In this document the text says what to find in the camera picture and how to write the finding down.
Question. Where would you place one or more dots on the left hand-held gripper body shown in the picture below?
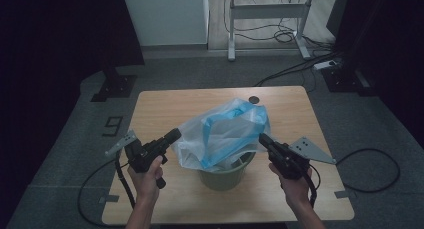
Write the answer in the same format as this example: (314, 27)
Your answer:
(141, 157)

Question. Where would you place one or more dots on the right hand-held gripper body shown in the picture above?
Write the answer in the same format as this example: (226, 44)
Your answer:
(290, 160)

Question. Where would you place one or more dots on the green plastic bin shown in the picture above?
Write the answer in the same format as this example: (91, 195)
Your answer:
(223, 180)

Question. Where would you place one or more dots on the person's left hand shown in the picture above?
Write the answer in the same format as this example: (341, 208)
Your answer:
(145, 185)

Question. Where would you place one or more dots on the person's right hand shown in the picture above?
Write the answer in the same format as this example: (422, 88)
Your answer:
(295, 190)

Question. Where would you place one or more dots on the round table grommet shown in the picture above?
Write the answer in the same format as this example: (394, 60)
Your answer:
(254, 99)

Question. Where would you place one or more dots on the grey tape strip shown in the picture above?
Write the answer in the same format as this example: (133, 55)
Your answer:
(343, 194)
(109, 198)

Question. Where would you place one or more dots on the black stand base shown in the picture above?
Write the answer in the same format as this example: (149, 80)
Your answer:
(346, 80)
(115, 87)

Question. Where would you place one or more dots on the white power strip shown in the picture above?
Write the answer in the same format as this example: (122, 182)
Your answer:
(324, 65)

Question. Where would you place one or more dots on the white cabinet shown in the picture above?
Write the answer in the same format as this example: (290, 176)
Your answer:
(166, 15)

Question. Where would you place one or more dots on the dark curtain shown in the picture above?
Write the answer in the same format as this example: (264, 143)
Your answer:
(50, 39)
(383, 39)

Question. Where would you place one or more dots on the white metal desk frame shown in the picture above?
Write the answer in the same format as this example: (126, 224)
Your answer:
(266, 10)

